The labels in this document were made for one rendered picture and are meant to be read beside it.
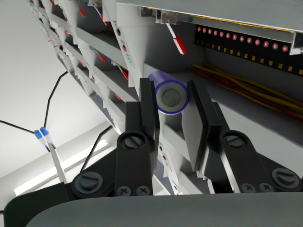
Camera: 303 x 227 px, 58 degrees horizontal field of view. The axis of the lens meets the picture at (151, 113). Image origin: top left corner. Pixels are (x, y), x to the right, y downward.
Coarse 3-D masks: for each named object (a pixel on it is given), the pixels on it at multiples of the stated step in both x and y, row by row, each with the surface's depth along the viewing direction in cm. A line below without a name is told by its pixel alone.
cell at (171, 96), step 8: (160, 72) 18; (152, 80) 16; (160, 80) 14; (168, 80) 14; (176, 80) 14; (160, 88) 14; (168, 88) 14; (176, 88) 14; (184, 88) 14; (160, 96) 14; (168, 96) 13; (176, 96) 14; (184, 96) 14; (160, 104) 14; (168, 104) 14; (176, 104) 14; (184, 104) 14; (168, 112) 14; (176, 112) 14
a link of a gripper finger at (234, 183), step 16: (224, 144) 10; (240, 144) 10; (224, 160) 10; (240, 160) 10; (256, 160) 10; (240, 176) 9; (256, 176) 9; (224, 192) 11; (240, 192) 9; (256, 192) 9
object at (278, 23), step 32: (128, 0) 54; (160, 0) 43; (192, 0) 36; (224, 0) 31; (256, 0) 27; (288, 0) 24; (224, 32) 59; (256, 32) 37; (288, 32) 33; (288, 64) 47
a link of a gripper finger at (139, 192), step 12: (132, 132) 11; (120, 144) 10; (132, 144) 10; (144, 144) 10; (120, 156) 10; (132, 156) 10; (144, 156) 10; (120, 168) 9; (132, 168) 9; (144, 168) 9; (120, 180) 9; (132, 180) 9; (144, 180) 9; (120, 192) 8; (132, 192) 8; (144, 192) 8
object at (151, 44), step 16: (112, 0) 61; (112, 16) 66; (128, 32) 64; (144, 32) 65; (160, 32) 67; (176, 32) 69; (192, 32) 72; (144, 48) 67; (160, 48) 69; (176, 48) 71; (192, 48) 73; (128, 64) 75; (160, 64) 71; (176, 64) 73; (192, 64) 76; (160, 112) 77; (160, 128) 79; (176, 128) 82; (176, 160) 87; (176, 176) 90
